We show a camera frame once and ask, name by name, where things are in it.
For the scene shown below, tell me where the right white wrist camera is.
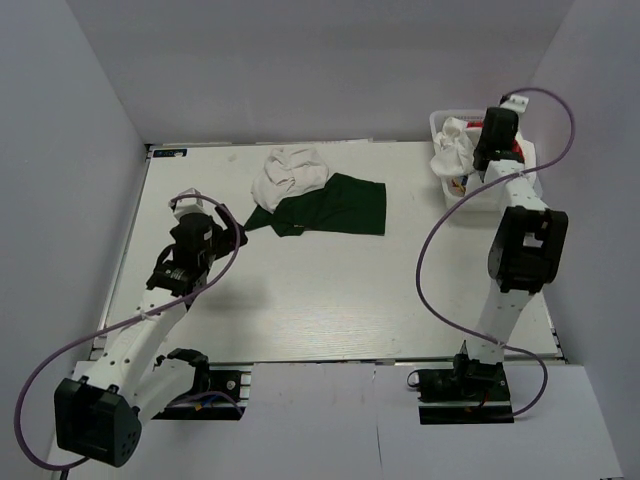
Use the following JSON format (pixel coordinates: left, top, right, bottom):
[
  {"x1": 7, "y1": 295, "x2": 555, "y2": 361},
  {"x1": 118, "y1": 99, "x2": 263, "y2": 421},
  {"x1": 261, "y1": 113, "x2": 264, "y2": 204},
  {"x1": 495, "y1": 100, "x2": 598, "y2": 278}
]
[{"x1": 500, "y1": 93, "x2": 529, "y2": 115}]

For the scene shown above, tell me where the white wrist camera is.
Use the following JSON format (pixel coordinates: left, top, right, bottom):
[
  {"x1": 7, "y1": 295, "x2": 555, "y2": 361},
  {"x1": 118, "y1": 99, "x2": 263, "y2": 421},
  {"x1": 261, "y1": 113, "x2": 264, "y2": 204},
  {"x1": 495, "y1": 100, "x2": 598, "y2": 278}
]
[
  {"x1": 169, "y1": 188, "x2": 206, "y2": 222},
  {"x1": 500, "y1": 93, "x2": 529, "y2": 115}
]

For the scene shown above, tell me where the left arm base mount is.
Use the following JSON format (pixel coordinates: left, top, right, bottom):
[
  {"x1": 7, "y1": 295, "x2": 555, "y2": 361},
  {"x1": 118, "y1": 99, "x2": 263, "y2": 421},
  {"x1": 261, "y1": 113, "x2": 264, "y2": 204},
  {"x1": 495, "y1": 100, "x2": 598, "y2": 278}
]
[{"x1": 153, "y1": 348, "x2": 251, "y2": 421}]

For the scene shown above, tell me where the blue table label sticker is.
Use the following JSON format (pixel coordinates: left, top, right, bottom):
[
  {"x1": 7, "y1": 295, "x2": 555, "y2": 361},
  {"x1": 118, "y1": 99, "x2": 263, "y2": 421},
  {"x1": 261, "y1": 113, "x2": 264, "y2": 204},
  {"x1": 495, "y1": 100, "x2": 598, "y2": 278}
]
[{"x1": 152, "y1": 148, "x2": 188, "y2": 158}]

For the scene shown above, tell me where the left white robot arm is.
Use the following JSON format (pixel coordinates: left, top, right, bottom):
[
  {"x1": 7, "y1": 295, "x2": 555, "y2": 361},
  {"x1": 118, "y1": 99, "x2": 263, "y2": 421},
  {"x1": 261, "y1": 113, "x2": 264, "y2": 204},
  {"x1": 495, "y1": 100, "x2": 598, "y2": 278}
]
[{"x1": 54, "y1": 207, "x2": 247, "y2": 467}]

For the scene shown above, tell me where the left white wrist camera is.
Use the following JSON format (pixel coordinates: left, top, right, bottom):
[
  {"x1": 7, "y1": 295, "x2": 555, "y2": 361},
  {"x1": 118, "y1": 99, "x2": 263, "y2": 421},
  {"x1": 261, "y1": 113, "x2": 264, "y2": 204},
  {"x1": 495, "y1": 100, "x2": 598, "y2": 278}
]
[{"x1": 169, "y1": 188, "x2": 206, "y2": 222}]

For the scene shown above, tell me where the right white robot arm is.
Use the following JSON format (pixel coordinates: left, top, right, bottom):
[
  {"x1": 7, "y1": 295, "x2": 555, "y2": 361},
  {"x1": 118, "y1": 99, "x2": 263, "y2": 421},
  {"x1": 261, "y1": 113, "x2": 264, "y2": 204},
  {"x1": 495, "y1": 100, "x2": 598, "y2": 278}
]
[{"x1": 451, "y1": 107, "x2": 568, "y2": 399}]

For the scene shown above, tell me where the white printed t shirt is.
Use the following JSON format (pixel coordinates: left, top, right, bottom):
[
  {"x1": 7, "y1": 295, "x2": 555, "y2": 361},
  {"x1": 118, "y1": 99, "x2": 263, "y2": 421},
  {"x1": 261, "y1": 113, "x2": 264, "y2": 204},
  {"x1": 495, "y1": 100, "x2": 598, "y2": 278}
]
[{"x1": 430, "y1": 110, "x2": 485, "y2": 199}]

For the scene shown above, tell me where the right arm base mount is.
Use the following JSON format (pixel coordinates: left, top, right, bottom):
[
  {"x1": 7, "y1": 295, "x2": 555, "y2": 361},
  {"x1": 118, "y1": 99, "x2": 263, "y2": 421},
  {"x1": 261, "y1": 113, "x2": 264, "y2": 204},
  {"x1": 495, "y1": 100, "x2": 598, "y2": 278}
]
[{"x1": 407, "y1": 351, "x2": 514, "y2": 426}]

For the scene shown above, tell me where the green and white t shirt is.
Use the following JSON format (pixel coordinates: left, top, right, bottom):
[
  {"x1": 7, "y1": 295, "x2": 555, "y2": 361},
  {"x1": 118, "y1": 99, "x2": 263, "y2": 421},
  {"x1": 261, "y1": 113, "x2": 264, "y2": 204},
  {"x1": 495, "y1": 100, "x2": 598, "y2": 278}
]
[{"x1": 244, "y1": 147, "x2": 387, "y2": 237}]

